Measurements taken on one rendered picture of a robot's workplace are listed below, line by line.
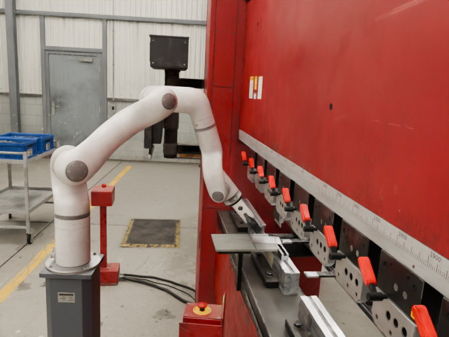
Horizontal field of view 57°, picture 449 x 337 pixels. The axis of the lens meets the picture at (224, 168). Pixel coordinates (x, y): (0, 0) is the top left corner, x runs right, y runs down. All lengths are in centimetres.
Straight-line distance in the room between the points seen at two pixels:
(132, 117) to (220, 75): 114
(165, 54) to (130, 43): 609
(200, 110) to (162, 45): 114
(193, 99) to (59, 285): 82
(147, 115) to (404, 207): 94
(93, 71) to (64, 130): 134
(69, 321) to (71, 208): 41
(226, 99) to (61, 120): 679
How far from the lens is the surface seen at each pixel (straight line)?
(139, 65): 868
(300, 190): 142
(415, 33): 89
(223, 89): 254
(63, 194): 153
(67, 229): 152
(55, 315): 165
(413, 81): 87
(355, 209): 105
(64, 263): 157
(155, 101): 146
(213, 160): 163
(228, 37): 256
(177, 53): 268
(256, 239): 186
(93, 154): 144
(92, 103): 887
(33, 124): 934
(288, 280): 166
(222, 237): 186
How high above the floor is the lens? 166
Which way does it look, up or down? 11 degrees down
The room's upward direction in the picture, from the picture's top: 3 degrees clockwise
